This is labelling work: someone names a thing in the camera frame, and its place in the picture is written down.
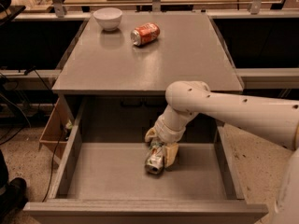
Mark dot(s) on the grey cabinet counter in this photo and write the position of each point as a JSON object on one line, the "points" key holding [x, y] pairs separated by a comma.
{"points": [[188, 48]]}

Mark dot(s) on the white bowl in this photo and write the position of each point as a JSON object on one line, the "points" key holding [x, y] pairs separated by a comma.
{"points": [[109, 18]]}

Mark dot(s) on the black shoe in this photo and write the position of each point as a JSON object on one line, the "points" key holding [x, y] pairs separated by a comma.
{"points": [[13, 196]]}

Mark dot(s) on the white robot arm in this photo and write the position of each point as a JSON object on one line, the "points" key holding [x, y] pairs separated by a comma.
{"points": [[275, 120]]}

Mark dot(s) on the cardboard box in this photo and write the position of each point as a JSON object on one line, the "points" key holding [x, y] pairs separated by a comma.
{"points": [[54, 136]]}

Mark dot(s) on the orange soda can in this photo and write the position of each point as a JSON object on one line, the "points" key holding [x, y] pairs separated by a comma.
{"points": [[145, 34]]}

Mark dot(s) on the open grey top drawer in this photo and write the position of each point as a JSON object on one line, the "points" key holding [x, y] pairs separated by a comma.
{"points": [[101, 178]]}

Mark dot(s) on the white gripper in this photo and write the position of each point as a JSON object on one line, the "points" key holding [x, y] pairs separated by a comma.
{"points": [[167, 132]]}

